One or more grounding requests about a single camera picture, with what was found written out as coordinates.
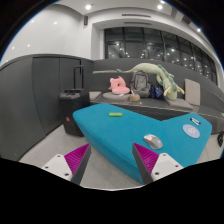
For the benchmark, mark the round light blue coaster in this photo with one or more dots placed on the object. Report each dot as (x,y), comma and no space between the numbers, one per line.
(191,131)

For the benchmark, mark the grey computer mouse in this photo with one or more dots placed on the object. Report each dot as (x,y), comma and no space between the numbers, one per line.
(153,141)

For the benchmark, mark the green dragon plush toy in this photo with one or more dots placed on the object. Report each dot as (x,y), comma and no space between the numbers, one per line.
(163,77)

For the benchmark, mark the small tan basket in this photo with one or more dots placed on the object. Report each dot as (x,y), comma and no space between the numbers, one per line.
(134,98)

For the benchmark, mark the teal upholstered bench table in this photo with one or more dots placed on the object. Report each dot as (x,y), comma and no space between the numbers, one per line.
(113,137)

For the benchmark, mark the black object at right edge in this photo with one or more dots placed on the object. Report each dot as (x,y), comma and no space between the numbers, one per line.
(220,138)

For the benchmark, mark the beige square cushion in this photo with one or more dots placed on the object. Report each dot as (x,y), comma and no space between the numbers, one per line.
(192,92)

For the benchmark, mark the grey built-in sofa bench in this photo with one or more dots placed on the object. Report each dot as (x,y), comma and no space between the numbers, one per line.
(212,98)

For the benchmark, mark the pink plush toy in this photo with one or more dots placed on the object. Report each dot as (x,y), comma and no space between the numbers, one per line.
(118,86)

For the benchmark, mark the grey backpack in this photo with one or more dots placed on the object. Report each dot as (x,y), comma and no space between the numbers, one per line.
(140,84)

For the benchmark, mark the dark blue bag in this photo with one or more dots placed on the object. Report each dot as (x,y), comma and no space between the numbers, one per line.
(156,92)

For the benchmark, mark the blue and white marker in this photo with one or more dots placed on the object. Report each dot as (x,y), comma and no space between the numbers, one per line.
(195,121)

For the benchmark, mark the green rectangular eraser block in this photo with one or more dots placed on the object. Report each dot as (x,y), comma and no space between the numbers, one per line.
(115,114)

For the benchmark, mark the black rolling suitcase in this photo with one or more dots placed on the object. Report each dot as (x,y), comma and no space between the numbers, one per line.
(71,100)

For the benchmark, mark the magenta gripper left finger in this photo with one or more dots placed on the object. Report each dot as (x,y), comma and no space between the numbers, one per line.
(71,166)

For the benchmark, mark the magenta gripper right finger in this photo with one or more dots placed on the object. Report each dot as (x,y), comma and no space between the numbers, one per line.
(153,166)

